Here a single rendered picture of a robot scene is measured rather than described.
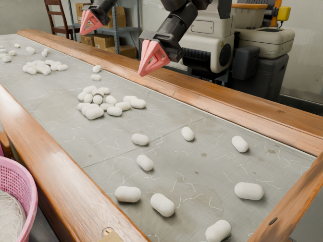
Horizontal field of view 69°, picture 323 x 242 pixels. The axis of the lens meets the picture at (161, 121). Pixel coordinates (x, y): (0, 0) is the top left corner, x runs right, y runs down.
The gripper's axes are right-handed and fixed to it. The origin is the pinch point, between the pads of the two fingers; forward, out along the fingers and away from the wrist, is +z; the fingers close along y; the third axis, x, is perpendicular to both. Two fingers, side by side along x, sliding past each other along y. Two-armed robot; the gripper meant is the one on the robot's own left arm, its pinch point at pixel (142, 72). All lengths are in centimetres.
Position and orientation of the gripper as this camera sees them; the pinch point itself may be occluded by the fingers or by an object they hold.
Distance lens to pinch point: 55.4
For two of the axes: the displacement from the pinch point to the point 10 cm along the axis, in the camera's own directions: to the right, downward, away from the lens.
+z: -5.6, 8.2, -1.3
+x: 4.8, 4.5, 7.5
